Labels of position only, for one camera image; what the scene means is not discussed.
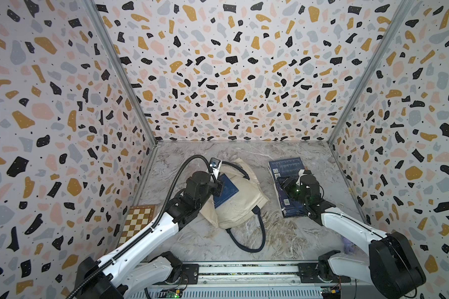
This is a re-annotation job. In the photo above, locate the navy book with barcode back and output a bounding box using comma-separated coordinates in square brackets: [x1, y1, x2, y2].
[268, 157, 305, 183]

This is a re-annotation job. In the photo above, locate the dark blue Little Prince book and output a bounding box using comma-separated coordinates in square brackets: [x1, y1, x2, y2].
[275, 178, 308, 218]

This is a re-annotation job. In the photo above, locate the cream canvas tote bag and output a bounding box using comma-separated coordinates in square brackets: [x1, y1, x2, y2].
[199, 157, 270, 254]

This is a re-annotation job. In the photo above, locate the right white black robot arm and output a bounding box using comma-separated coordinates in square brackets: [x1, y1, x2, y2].
[276, 169, 427, 299]

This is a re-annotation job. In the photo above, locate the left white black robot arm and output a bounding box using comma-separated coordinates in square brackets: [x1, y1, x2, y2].
[68, 171, 223, 299]

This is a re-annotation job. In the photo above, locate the wooden chessboard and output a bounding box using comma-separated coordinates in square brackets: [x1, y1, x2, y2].
[118, 205, 157, 247]

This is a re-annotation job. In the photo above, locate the left green circuit board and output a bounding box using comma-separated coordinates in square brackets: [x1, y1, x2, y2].
[159, 289, 183, 299]

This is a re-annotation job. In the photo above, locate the right circuit board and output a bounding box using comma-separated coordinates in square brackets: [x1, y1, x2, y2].
[320, 287, 341, 299]

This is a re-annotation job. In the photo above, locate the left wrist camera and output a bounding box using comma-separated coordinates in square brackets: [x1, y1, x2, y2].
[210, 158, 222, 179]

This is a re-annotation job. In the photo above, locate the left black corrugated cable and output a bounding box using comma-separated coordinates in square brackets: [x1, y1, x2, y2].
[65, 154, 213, 299]

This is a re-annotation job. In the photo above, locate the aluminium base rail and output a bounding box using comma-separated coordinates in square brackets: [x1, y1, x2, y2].
[87, 259, 405, 299]

